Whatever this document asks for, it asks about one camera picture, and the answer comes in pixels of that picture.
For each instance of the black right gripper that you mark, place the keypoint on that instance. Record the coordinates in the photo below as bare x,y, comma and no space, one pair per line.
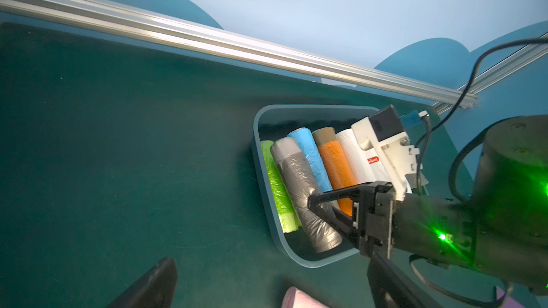
436,229

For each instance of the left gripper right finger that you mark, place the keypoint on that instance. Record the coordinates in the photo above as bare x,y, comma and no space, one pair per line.
391,287

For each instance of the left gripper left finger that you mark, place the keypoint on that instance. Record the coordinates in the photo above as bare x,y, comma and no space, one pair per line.
155,288

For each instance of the dark grey bag roll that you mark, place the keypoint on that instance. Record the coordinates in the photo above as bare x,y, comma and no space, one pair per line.
300,183

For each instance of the small white roll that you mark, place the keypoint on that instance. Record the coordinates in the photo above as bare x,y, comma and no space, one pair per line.
359,161

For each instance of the blue roll gold end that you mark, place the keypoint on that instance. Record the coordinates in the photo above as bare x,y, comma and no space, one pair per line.
306,142

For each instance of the pink bag roll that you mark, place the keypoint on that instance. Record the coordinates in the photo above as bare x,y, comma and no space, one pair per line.
296,298

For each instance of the white roll red label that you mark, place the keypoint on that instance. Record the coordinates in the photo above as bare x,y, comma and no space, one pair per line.
379,172

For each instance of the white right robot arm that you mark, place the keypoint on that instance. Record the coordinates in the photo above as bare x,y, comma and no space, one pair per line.
495,222

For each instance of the teal plastic storage box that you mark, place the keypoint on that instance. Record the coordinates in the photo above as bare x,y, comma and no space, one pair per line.
274,122

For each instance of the metal enclosure frame bar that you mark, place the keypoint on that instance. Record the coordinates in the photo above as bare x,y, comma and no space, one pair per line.
121,20

